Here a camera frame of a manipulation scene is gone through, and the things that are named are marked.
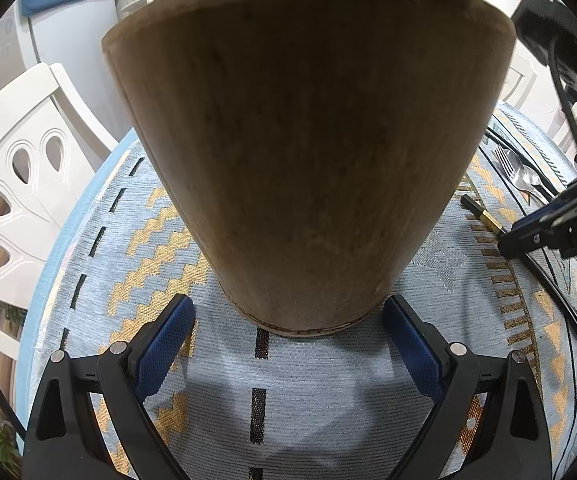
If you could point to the black chopstick gold band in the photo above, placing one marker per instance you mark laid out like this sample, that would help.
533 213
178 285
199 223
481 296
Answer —
491 133
473 207

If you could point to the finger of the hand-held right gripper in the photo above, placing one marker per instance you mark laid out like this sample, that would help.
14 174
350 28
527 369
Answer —
528 245
543 212

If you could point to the wooden utensil holder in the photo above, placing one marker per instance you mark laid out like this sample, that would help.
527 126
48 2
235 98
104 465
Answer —
308 160

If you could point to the smooth steel fork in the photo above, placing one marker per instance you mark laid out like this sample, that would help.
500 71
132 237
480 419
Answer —
506 160

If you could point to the blue patterned table mat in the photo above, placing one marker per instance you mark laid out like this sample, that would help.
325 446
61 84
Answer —
318 400

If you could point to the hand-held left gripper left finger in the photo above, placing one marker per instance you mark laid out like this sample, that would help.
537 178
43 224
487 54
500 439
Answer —
161 350

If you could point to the steel spoon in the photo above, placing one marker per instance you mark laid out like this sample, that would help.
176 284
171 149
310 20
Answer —
536 189
521 176

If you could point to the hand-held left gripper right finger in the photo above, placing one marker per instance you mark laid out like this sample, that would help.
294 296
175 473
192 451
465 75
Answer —
418 350

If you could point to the white refrigerator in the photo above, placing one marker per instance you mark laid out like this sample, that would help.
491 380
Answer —
68 45

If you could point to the plain light blue cloth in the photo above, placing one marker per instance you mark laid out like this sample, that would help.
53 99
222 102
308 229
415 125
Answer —
43 305

